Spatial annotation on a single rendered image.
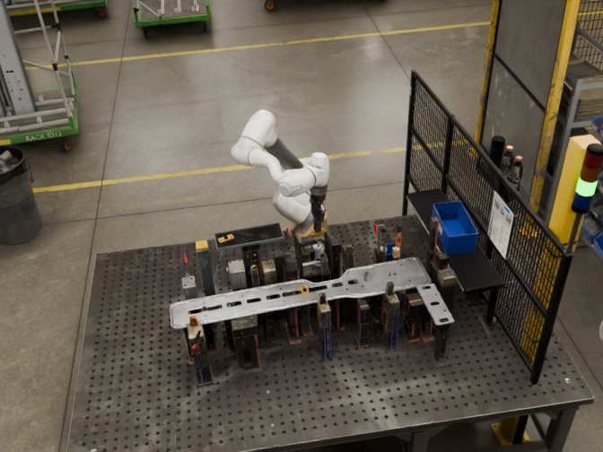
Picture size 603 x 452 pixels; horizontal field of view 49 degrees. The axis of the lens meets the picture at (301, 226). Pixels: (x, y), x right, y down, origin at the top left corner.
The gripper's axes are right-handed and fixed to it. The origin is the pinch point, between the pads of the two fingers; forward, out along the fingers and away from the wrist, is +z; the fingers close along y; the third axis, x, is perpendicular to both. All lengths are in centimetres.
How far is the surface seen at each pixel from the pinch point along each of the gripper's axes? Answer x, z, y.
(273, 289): -25.5, 34.0, 0.1
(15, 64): -112, 50, -420
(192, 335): -75, 31, 18
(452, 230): 83, 24, 7
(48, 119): -96, 103, -400
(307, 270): -1.3, 35.8, -8.3
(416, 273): 47, 30, 26
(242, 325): -50, 33, 19
